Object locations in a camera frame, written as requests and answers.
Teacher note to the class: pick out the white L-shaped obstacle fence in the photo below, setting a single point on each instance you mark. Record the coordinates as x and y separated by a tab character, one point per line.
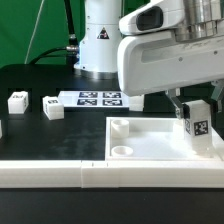
111	174

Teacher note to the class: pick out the white marker base plate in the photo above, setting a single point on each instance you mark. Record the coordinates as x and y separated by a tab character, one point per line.
94	99

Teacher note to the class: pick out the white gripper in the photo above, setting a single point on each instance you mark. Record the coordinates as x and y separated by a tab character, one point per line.
156	62

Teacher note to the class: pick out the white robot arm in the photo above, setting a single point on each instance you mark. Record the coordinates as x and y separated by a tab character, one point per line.
99	47

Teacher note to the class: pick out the white square tabletop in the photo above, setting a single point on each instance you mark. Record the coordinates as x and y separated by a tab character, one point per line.
156	139

